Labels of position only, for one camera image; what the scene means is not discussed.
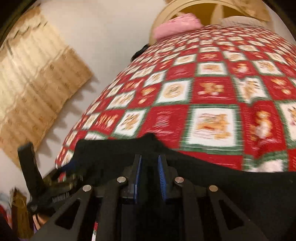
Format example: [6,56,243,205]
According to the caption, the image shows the black object on bed edge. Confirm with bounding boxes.
[130,44,150,62]

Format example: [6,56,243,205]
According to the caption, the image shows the left hand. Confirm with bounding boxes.
[33,213,50,230]

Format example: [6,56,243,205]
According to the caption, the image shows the beige side window curtain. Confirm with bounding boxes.
[1,6,93,166]

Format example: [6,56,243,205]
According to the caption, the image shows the beige curtain by headboard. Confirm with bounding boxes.
[232,0,271,22]

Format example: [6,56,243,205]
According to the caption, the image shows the striped pillow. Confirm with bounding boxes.
[220,16,268,28]

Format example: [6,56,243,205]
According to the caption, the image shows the cream wooden headboard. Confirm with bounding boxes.
[149,0,271,45]

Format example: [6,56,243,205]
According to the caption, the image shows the pink folded blanket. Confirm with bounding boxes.
[152,13,204,41]

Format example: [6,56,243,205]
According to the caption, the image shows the red green patchwork quilt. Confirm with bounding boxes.
[55,25,295,172]

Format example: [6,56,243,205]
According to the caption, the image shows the black pants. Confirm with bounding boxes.
[57,133,295,240]

